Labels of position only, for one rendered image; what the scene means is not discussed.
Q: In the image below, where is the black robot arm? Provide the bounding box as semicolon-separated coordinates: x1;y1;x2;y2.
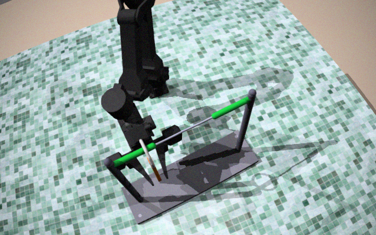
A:
101;0;169;146

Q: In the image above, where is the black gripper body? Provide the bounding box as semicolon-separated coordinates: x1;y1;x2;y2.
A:
107;117;182;170

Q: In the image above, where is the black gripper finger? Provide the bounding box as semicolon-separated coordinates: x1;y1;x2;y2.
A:
156;143;168;179
125;158;154;186

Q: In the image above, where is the orange handle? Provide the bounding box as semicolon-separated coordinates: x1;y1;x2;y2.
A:
139;139;161;182

